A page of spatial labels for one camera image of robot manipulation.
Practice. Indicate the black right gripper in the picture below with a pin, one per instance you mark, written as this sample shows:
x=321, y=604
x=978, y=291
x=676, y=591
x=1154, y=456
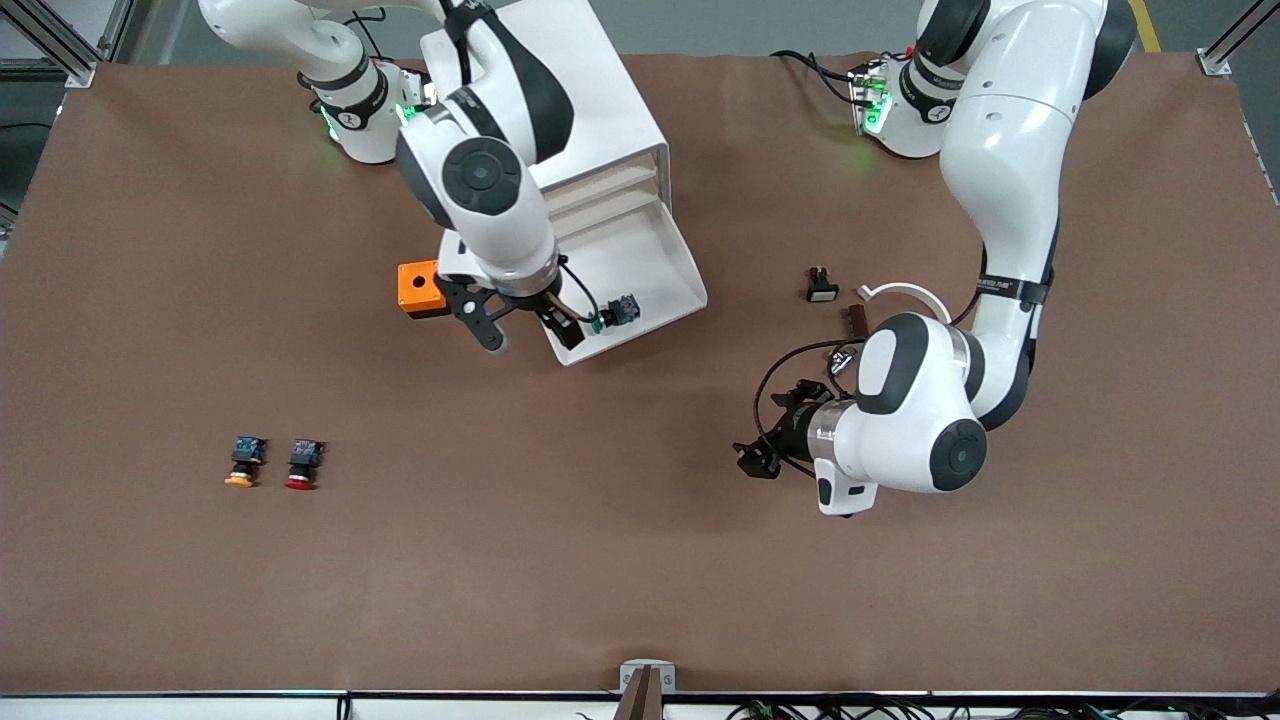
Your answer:
x=541, y=308

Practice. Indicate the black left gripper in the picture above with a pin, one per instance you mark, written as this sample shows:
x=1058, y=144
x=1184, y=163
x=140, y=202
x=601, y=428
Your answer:
x=795, y=425

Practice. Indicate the green mushroom push button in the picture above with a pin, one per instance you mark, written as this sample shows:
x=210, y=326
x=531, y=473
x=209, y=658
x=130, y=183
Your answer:
x=625, y=308

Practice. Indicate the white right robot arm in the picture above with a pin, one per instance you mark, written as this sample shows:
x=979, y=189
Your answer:
x=500, y=230

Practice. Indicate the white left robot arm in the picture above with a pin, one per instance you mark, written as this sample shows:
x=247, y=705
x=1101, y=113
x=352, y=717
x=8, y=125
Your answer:
x=1000, y=150

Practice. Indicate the red mushroom push button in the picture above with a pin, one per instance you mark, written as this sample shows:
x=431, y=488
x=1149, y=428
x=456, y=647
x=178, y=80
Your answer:
x=303, y=465

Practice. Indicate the yellow mushroom push button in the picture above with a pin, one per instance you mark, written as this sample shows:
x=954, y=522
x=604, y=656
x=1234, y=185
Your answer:
x=245, y=460

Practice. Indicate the small brown block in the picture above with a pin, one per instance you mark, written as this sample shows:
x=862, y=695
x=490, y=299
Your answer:
x=857, y=318

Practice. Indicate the white curved plastic arc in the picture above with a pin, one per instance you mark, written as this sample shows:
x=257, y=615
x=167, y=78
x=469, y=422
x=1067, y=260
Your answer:
x=905, y=289

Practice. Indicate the brown table mat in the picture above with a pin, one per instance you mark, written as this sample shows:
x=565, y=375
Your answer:
x=640, y=560

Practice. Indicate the orange button enclosure box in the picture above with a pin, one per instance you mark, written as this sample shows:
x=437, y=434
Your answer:
x=415, y=290

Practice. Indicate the black switch with white cap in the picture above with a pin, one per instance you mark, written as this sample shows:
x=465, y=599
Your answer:
x=822, y=288

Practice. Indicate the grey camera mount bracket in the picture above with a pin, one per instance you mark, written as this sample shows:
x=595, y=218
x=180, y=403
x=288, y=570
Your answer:
x=630, y=668

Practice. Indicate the brown camera pole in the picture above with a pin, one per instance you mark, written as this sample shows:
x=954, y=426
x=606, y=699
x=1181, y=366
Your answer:
x=640, y=702

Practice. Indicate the aluminium frame post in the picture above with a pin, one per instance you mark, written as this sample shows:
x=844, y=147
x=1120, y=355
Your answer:
x=118, y=25
x=60, y=45
x=1225, y=45

